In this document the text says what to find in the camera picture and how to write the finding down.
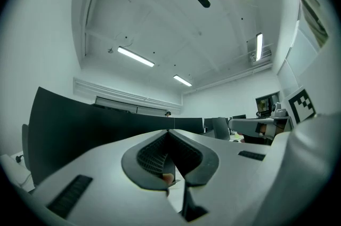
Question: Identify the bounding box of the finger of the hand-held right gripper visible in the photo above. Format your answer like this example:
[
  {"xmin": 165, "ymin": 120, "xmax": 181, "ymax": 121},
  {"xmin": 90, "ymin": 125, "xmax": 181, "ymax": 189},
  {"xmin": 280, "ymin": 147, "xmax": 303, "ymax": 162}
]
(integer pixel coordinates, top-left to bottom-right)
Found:
[{"xmin": 228, "ymin": 117, "xmax": 275, "ymax": 138}]

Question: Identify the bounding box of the dark monitor back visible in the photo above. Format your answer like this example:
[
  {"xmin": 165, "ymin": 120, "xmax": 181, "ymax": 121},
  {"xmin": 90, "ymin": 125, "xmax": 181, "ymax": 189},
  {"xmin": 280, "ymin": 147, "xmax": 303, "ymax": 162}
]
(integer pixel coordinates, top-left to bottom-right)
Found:
[{"xmin": 21, "ymin": 123, "xmax": 30, "ymax": 174}]

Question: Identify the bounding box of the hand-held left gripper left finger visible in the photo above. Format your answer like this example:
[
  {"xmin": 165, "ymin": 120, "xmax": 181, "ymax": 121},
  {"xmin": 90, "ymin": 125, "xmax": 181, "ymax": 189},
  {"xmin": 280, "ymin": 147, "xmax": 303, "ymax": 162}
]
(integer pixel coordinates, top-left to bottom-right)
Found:
[{"xmin": 31, "ymin": 128, "xmax": 185, "ymax": 226}]

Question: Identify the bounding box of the white roller blind box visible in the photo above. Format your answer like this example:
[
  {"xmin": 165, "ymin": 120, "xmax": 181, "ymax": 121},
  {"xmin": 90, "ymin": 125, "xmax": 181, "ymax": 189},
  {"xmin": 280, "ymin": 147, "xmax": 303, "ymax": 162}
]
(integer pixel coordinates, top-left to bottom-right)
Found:
[{"xmin": 73, "ymin": 77, "xmax": 183, "ymax": 115}]

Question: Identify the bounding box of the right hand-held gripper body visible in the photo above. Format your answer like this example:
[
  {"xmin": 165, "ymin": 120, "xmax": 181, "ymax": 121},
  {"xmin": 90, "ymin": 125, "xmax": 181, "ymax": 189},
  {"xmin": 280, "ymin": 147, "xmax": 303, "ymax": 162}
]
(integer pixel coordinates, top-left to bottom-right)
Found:
[{"xmin": 270, "ymin": 85, "xmax": 318, "ymax": 140}]

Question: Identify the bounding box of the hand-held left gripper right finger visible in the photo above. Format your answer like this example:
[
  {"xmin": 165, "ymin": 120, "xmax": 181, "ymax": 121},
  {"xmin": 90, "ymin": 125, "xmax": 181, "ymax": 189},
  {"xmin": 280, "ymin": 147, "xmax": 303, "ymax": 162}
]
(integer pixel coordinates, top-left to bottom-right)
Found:
[{"xmin": 168, "ymin": 128, "xmax": 272, "ymax": 226}]

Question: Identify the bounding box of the large black monitor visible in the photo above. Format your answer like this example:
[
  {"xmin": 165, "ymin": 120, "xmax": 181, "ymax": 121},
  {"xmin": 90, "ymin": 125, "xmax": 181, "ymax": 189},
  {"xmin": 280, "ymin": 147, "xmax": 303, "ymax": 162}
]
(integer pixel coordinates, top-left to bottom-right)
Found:
[{"xmin": 28, "ymin": 86, "xmax": 205, "ymax": 188}]

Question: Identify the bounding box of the person's white t-shirt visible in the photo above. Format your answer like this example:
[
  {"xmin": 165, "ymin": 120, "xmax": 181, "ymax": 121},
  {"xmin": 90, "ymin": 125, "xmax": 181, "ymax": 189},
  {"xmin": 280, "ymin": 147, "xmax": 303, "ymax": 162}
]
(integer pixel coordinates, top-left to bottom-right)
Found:
[{"xmin": 255, "ymin": 110, "xmax": 340, "ymax": 226}]

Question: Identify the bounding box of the ceiling light strip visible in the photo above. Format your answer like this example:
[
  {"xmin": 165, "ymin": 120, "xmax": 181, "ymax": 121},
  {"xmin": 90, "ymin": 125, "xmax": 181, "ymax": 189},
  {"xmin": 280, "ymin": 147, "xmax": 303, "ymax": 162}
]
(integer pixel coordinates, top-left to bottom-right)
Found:
[
  {"xmin": 255, "ymin": 33, "xmax": 264, "ymax": 62},
  {"xmin": 117, "ymin": 45, "xmax": 156, "ymax": 68},
  {"xmin": 173, "ymin": 74, "xmax": 193, "ymax": 87}
]

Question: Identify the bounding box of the computer monitor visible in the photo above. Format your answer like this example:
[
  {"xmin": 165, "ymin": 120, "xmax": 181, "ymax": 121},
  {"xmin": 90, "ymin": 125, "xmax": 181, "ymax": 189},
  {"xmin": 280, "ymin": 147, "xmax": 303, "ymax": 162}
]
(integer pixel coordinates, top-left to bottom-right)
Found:
[{"xmin": 255, "ymin": 91, "xmax": 281, "ymax": 118}]

